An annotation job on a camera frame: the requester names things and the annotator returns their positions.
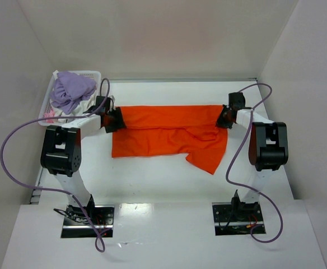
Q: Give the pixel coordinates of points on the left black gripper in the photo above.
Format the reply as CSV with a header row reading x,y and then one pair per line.
x,y
118,118

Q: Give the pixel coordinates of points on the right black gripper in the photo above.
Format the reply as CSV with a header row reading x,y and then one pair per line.
x,y
223,117

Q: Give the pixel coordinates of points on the orange t shirt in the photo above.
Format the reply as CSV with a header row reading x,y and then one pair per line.
x,y
171,130

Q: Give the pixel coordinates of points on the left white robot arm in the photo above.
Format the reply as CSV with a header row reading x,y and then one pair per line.
x,y
62,155

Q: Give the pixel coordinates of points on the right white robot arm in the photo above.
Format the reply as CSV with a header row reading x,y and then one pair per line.
x,y
267,151

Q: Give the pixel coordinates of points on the white t shirt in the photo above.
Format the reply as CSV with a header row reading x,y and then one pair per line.
x,y
76,108

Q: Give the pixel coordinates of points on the white plastic laundry basket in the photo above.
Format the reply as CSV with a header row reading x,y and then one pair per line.
x,y
46,107

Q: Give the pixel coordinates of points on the purple t shirt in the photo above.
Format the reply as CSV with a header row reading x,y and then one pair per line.
x,y
69,87

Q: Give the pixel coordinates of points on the pink cloth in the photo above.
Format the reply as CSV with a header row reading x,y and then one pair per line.
x,y
49,117

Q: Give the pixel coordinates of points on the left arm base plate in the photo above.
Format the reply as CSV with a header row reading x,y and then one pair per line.
x,y
75,225

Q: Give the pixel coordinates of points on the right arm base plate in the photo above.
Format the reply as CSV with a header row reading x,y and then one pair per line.
x,y
239,221

